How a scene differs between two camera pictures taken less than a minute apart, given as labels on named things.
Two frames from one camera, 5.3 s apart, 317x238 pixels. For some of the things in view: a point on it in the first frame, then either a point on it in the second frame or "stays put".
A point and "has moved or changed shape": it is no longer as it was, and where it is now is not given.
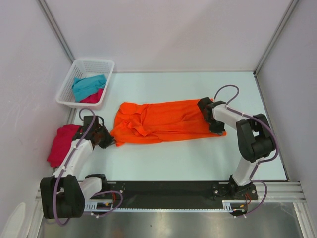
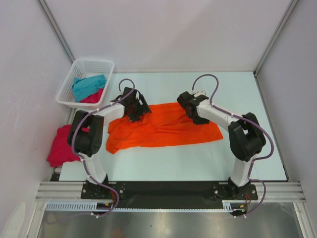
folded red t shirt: x=63 y=141 stays put
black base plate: x=176 y=194 stays put
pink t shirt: x=94 y=98 stays put
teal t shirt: x=84 y=88 stays put
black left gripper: x=109 y=140 -> x=143 y=108
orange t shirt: x=133 y=123 has moved or changed shape
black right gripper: x=219 y=130 -> x=203 y=121
